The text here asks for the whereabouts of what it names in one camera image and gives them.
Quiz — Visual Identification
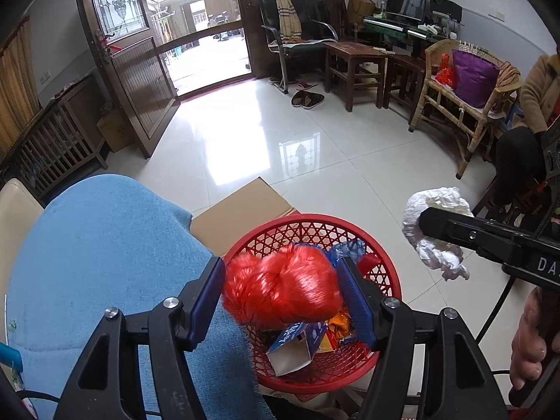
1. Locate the small cardboard box by door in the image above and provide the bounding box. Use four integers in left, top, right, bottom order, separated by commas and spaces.
97, 109, 134, 153

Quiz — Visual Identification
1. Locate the brown slippers pair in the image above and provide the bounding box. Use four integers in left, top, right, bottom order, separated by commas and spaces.
290, 90, 324, 110

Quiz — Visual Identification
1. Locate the wooden baby crib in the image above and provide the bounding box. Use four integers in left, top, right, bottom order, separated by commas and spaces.
1, 75, 108, 204

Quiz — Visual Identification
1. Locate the dark wooden stool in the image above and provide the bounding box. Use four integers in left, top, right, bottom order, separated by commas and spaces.
324, 41, 389, 113

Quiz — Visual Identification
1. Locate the cardboard box on floor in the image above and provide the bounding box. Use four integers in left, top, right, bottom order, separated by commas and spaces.
190, 177, 297, 256

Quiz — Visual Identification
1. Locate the blue toothpaste box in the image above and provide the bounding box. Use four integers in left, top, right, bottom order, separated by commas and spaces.
266, 321, 327, 376

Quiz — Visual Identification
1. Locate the person's right hand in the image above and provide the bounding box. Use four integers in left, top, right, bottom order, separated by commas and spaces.
510, 287, 547, 391

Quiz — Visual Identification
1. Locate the orange foil wrapper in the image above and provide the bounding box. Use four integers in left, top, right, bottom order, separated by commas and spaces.
327, 307, 356, 344

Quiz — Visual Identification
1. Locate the teal thermos bottle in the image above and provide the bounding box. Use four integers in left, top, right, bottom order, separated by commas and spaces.
0, 342, 23, 373

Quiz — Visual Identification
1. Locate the red plastic bag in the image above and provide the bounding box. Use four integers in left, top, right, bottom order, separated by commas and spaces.
222, 245, 343, 331

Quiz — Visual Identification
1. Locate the metal frame armchair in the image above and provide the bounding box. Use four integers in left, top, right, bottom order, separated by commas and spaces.
259, 0, 339, 94

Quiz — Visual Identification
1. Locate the cream leather sofa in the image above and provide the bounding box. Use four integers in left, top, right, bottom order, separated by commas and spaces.
0, 178, 44, 344

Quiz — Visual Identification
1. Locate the seated person brown coat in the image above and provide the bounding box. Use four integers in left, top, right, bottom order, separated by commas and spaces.
493, 53, 559, 207

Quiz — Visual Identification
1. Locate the beige red curtain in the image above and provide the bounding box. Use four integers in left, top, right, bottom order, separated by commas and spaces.
0, 15, 40, 160

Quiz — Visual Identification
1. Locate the brown glass door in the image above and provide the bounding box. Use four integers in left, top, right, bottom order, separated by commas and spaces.
76, 0, 180, 158

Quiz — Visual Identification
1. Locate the rattan chair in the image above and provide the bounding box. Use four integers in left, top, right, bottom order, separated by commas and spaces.
408, 39, 522, 179

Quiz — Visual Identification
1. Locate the red plastic trash basket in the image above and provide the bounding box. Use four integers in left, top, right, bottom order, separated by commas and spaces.
223, 212, 401, 399

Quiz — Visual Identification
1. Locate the blue plastic bag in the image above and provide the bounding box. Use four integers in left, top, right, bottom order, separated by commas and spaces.
325, 238, 366, 267

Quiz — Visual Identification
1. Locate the white paper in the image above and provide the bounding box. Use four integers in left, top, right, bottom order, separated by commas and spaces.
401, 187, 473, 281

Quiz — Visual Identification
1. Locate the blue tablecloth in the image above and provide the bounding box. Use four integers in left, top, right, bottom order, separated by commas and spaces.
6, 175, 274, 419

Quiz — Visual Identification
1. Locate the purple cushion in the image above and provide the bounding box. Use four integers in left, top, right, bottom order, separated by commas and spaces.
453, 49, 499, 108

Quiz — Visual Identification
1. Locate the dark desk with keyboard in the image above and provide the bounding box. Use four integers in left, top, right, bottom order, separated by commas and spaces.
364, 0, 463, 58

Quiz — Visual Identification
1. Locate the red white medicine box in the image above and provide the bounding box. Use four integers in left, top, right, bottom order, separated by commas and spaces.
317, 329, 338, 354

